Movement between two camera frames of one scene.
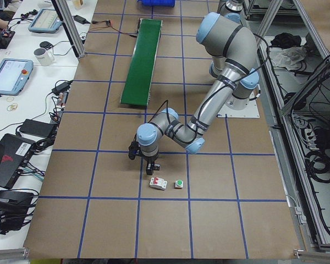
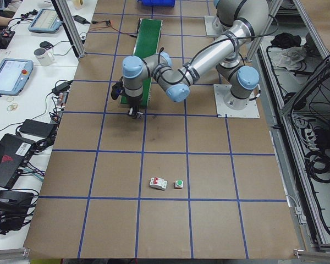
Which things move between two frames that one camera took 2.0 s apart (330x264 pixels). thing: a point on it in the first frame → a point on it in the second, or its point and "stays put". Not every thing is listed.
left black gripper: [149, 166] → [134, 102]
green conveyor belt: [137, 85] stays put
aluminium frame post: [64, 14] stays put
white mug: [45, 57] stays put
